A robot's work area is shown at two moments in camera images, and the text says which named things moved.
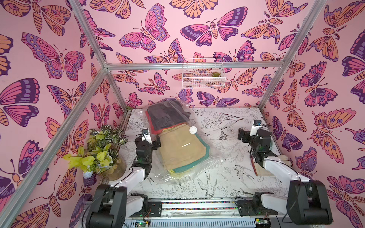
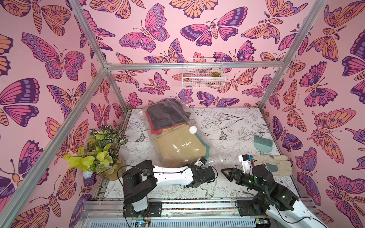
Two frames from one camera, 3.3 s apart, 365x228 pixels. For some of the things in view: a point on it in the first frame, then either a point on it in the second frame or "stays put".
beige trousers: x=180 y=147 stays put
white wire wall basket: x=205 y=78 stays put
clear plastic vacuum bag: x=186 y=153 stays put
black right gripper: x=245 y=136 -> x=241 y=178
